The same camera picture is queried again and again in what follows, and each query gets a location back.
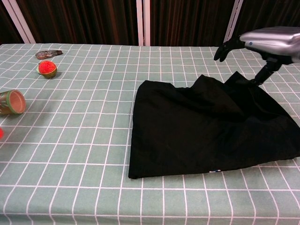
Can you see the black T-shirt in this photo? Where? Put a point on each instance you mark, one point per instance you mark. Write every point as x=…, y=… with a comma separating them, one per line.
x=199, y=131

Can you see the white upright frame post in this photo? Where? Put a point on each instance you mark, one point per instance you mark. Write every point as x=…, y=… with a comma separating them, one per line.
x=147, y=23
x=140, y=23

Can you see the green paper cup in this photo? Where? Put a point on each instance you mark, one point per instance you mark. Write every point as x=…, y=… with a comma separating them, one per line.
x=14, y=103

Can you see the dark brown pleated curtain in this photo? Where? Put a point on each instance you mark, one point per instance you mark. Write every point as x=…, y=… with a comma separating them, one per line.
x=187, y=21
x=7, y=30
x=82, y=21
x=269, y=14

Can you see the red ball in green shell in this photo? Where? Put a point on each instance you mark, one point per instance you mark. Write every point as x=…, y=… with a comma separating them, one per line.
x=47, y=68

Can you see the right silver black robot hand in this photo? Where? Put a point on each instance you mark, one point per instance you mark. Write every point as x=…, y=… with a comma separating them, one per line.
x=274, y=42

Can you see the white slanted frame post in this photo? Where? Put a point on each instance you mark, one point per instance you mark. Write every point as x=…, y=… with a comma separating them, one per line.
x=232, y=23
x=20, y=23

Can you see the small red round toy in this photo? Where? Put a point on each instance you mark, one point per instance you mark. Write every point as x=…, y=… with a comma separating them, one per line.
x=1, y=133

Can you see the green white checked tablecloth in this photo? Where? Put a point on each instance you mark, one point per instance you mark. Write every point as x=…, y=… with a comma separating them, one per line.
x=82, y=164

